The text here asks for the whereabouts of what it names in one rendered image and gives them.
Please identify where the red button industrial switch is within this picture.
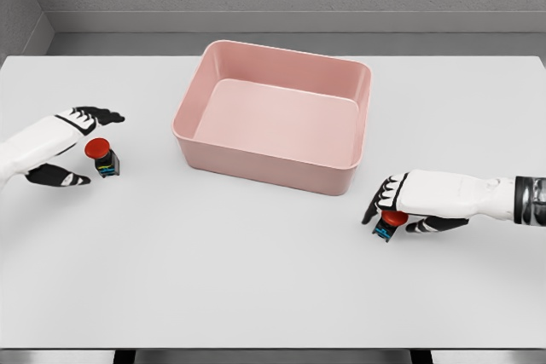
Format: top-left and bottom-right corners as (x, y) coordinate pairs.
(84, 137), (123, 179)
(372, 210), (408, 244)

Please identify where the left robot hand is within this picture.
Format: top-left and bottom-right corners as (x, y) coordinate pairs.
(11, 105), (126, 188)

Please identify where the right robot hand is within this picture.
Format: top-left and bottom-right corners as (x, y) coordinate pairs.
(361, 170), (482, 234)

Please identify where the pink plastic basket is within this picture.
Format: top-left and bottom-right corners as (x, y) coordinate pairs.
(171, 39), (373, 198)

